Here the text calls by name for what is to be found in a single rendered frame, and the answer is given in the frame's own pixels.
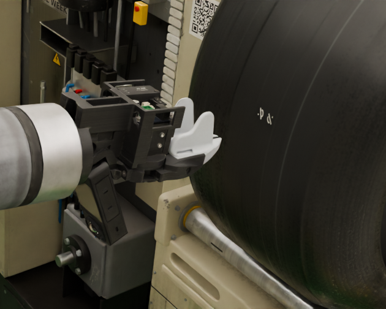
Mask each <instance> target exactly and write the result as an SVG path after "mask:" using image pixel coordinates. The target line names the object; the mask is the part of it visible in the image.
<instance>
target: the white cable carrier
mask: <svg viewBox="0 0 386 309"><path fill-rule="evenodd" d="M184 3H185V0H171V3H170V5H171V6H173V7H171V8H170V15H172V16H170V17H169V20H168V22H169V23H170V24H171V25H169V26H168V32H170V33H168V34H167V40H169V42H167V43H166V48H167V49H168V50H166V51H165V56H166V57H167V58H166V59H165V60H164V64H165V65H166V66H165V67H164V70H163V73H165V75H163V77H162V80H163V81H164V83H162V89H163V90H162V91H161V97H163V98H161V100H162V101H163V102H165V103H166V104H167V105H166V107H168V108H169V107H172V105H173V94H174V90H175V87H174V86H175V80H176V79H175V78H176V70H177V64H178V63H177V62H178V54H179V49H180V41H181V32H182V29H181V28H182V24H183V21H182V19H183V13H184V12H183V11H184Z"/></svg>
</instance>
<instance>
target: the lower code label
mask: <svg viewBox="0 0 386 309"><path fill-rule="evenodd" d="M219 3H220V2H217V1H215V0H193V2H192V12H191V21H190V27H189V34H192V35H193V36H195V37H197V38H199V39H201V40H203V37H204V35H205V33H206V30H207V28H208V25H209V23H210V21H211V19H212V17H213V15H214V13H215V11H216V9H217V7H218V5H219Z"/></svg>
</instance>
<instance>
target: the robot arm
mask: <svg viewBox="0 0 386 309"><path fill-rule="evenodd" d="M133 84H134V86H131V87H122V88H118V87H115V86H116V85H133ZM144 84H145V80H144V79H141V80H123V81H114V82H103V84H102V89H101V93H100V97H98V98H90V99H83V98H81V97H80V96H79V95H77V94H76V93H75V92H67V93H61V99H60V103H59V105H58V104H55V103H44V104H31V105H17V106H9V107H0V210H5V209H9V208H15V207H21V206H24V205H31V204H38V203H42V202H48V201H52V200H58V199H64V198H66V197H68V196H70V195H71V194H72V193H73V191H74V190H75V191H76V193H77V197H78V199H79V202H80V205H81V209H82V211H83V214H84V216H85V222H86V225H87V227H88V229H89V230H90V232H92V233H93V235H94V236H95V237H97V238H98V239H99V240H100V239H102V240H103V241H104V242H105V243H107V244H108V245H109V246H111V245H113V244H114V243H115V242H117V241H118V240H119V239H121V238H122V237H124V236H125V235H126V234H128V231H127V227H126V223H125V221H124V216H123V213H122V211H121V207H120V204H119V200H118V196H117V193H116V189H115V186H114V183H113V179H114V180H118V179H119V178H121V177H122V178H123V179H124V180H128V181H131V182H135V183H144V182H147V183H150V182H155V181H158V182H162V181H166V180H179V179H182V178H186V177H188V176H190V175H192V174H193V173H194V172H196V171H198V170H199V169H200V168H202V166H203V164H204V163H206V162H207V161H209V160H210V159H211V157H212V156H213V155H214V154H215V153H216V152H217V150H218V149H219V146H220V144H221V140H222V139H221V138H220V137H218V136H217V135H214V134H213V127H214V115H213V114H212V113H211V112H205V113H203V114H201V115H200V116H199V118H198V120H197V121H196V122H195V124H194V104H193V101H192V100H191V99H190V98H187V97H186V98H182V99H180V100H179V101H178V102H177V103H176V105H175V106H174V107H169V108H168V107H166V105H167V104H166V103H165V102H163V101H162V100H161V99H160V98H159V93H160V92H159V91H158V90H156V89H155V88H153V87H152V86H150V85H147V86H144ZM112 178H113V179H112Z"/></svg>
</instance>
